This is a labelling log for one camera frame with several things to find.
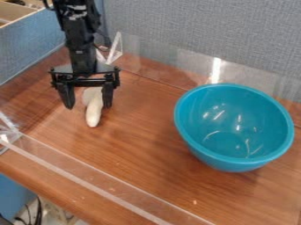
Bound clear acrylic back barrier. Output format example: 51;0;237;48
115;33;301;103

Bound black cables under table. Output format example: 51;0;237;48
0;195;44;225

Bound wooden shelf box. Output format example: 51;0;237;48
0;0;57;29

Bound clear acrylic barrier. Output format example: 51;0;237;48
115;33;301;103
0;111;214;225

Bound clear acrylic front barrier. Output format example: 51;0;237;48
0;111;214;225

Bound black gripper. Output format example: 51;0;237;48
50;47;121;109

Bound white brown-capped toy mushroom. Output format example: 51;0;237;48
83;87;103;127

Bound clear acrylic corner bracket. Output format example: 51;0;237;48
97;32;123;65

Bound blue plastic bowl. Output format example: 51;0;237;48
174;83;296;172

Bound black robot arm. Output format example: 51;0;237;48
43;0;121;109

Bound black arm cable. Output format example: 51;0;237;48
93;29;113;54

